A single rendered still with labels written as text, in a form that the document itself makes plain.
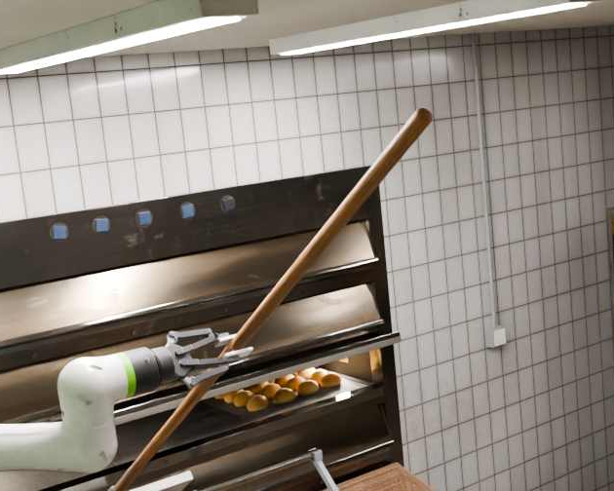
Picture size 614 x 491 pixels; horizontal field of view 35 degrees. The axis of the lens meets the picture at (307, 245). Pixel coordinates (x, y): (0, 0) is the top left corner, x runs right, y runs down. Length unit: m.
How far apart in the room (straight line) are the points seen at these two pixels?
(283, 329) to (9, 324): 1.07
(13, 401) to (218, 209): 0.98
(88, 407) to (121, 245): 1.52
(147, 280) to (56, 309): 0.35
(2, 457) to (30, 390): 1.34
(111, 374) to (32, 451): 0.21
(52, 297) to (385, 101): 1.58
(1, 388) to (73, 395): 1.41
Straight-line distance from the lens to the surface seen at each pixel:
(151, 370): 1.99
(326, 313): 3.89
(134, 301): 3.43
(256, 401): 3.96
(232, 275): 3.62
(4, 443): 2.03
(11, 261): 3.27
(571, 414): 5.03
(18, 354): 3.32
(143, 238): 3.44
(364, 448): 4.10
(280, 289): 1.92
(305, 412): 3.90
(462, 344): 4.40
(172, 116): 3.49
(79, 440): 1.98
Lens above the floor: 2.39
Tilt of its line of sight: 9 degrees down
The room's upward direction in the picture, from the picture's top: 6 degrees counter-clockwise
